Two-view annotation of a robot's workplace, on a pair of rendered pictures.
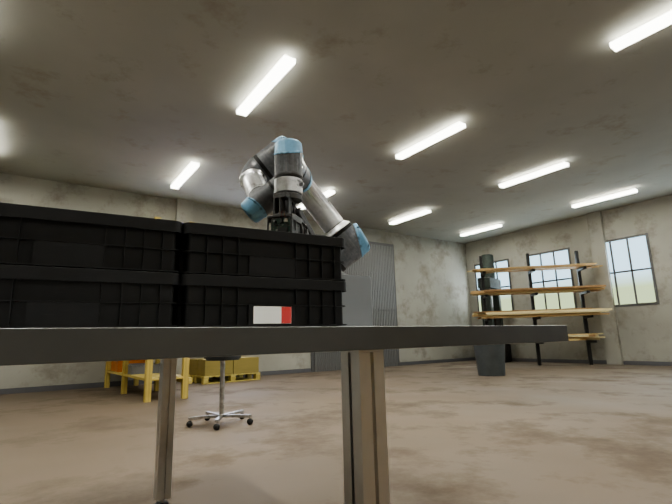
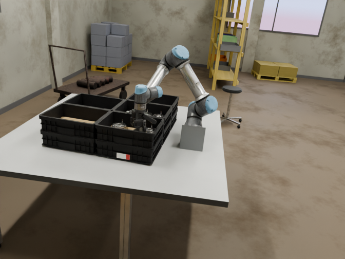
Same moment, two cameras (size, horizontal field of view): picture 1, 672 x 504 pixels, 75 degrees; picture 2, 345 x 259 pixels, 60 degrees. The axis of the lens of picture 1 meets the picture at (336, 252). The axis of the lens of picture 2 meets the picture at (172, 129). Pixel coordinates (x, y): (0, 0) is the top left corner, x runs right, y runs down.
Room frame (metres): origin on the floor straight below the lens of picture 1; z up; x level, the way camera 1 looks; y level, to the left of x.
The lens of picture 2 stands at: (-0.18, -1.19, 1.69)
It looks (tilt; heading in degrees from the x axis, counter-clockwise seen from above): 23 degrees down; 39
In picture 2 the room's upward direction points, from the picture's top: 5 degrees clockwise
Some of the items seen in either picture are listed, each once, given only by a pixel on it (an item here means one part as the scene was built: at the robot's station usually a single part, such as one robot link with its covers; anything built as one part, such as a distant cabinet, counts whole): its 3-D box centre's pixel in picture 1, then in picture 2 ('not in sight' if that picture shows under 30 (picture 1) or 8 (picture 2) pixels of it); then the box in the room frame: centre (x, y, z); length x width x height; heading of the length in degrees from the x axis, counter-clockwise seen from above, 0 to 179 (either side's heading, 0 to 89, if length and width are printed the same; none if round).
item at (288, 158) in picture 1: (288, 161); (141, 94); (1.11, 0.12, 1.15); 0.09 x 0.08 x 0.11; 172
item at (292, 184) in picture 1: (289, 189); (140, 106); (1.10, 0.12, 1.07); 0.08 x 0.08 x 0.05
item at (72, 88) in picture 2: not in sight; (93, 75); (2.69, 2.88, 0.50); 1.27 x 0.74 x 1.01; 23
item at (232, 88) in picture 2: (219, 389); (227, 105); (3.89, 1.03, 0.29); 0.54 x 0.52 x 0.57; 25
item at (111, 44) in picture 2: not in sight; (112, 46); (4.84, 5.06, 0.55); 1.11 x 0.75 x 1.10; 35
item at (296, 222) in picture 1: (287, 218); (138, 117); (1.10, 0.12, 0.99); 0.09 x 0.08 x 0.12; 160
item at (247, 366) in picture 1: (223, 369); (273, 71); (8.11, 2.06, 0.20); 1.14 x 0.82 x 0.40; 125
